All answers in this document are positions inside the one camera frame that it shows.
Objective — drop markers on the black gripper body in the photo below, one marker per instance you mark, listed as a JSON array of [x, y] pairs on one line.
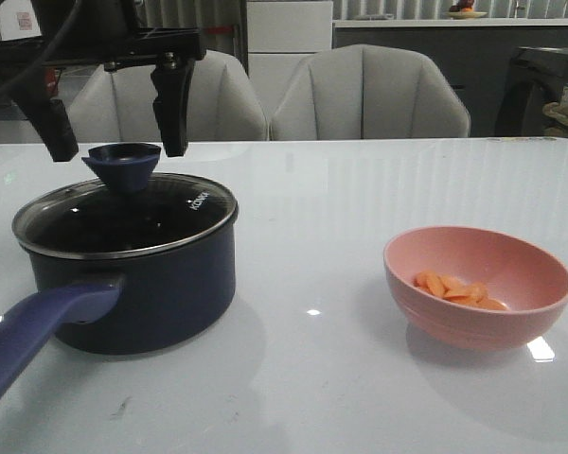
[[143, 47]]

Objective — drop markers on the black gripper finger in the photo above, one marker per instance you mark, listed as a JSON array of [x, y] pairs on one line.
[[47, 115], [171, 79]]

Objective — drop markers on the glass lid blue knob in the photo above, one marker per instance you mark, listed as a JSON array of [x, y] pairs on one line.
[[128, 210]]

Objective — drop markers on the pink plastic bowl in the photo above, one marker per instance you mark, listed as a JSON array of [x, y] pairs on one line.
[[530, 283]]

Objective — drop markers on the orange ham slices pile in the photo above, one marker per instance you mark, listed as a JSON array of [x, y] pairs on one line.
[[452, 289]]

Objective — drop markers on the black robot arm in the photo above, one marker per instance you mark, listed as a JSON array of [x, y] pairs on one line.
[[76, 33]]

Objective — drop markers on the left grey upholstered chair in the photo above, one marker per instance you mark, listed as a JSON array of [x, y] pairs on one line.
[[222, 105]]

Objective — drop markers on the grey upholstered chair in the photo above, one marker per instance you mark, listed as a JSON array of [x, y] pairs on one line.
[[222, 105], [365, 91]]

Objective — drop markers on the white drawer cabinet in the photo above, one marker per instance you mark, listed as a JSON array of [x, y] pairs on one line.
[[279, 35]]

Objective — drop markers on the right grey upholstered chair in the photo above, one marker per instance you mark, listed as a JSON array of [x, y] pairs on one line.
[[365, 91]]

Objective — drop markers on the fruit plate on counter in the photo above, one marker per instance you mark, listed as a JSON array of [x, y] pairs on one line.
[[464, 10]]

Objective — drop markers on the grey counter white top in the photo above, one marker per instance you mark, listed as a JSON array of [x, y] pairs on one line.
[[473, 54]]

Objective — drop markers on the dark grey appliance cabinet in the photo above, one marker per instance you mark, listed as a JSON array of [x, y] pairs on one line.
[[536, 76]]

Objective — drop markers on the beige folded cushion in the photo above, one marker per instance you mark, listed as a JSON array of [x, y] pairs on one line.
[[556, 119]]

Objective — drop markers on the dark blue saucepan purple handle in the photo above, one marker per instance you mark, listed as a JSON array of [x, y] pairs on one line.
[[121, 306]]

